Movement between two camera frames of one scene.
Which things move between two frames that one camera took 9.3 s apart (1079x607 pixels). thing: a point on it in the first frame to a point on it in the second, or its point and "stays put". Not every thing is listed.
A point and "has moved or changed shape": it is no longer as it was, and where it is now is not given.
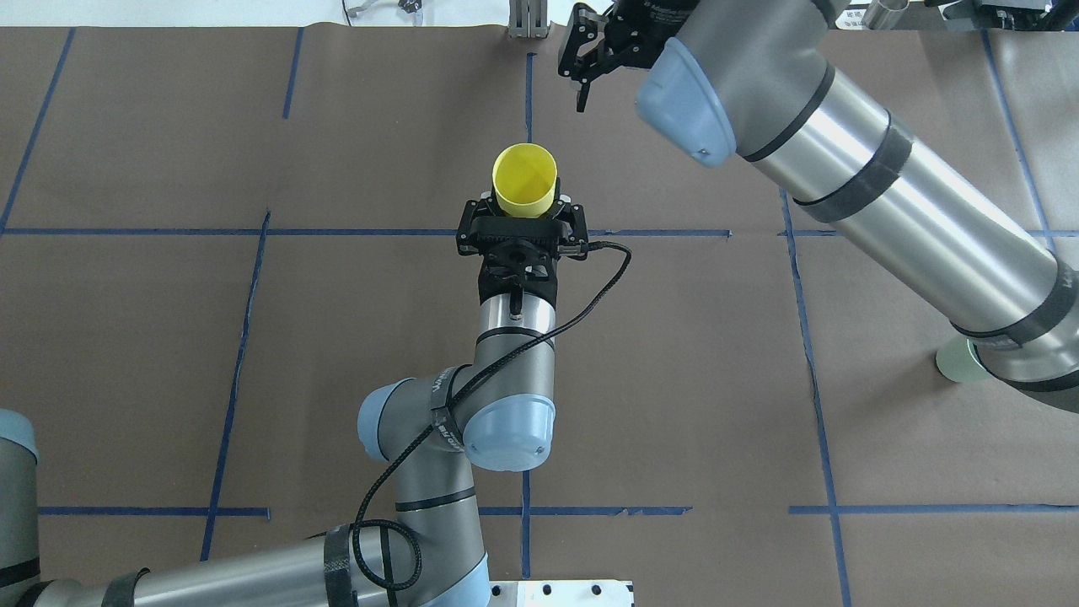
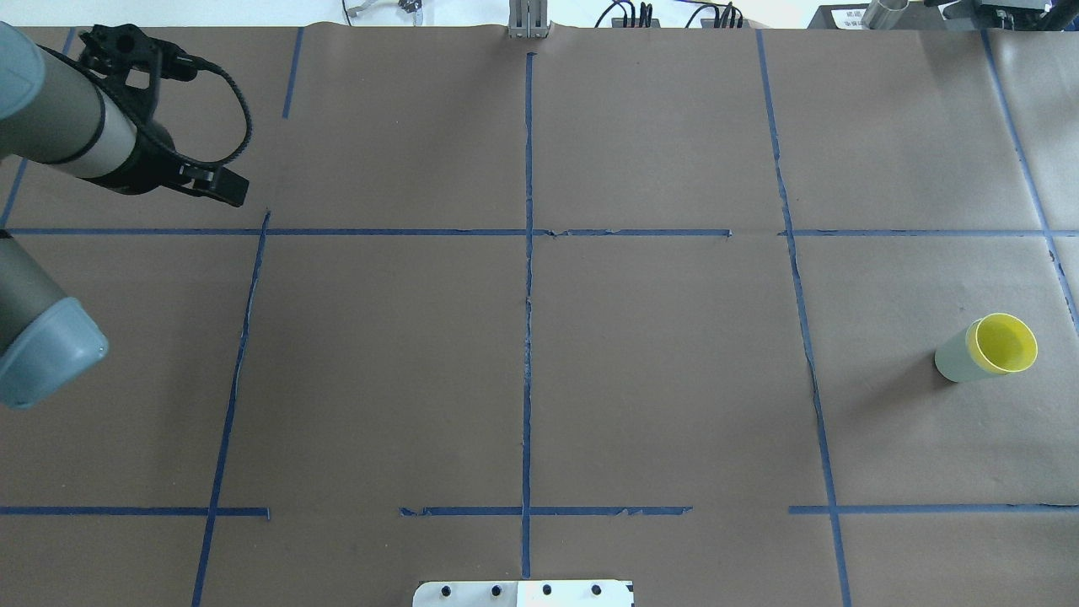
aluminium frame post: [528, 18] stays put
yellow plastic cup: [524, 176] has moved or changed shape
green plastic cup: [958, 362] stays put
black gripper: [496, 236] to [112, 50]
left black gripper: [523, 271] to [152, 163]
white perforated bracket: [561, 593] stays put
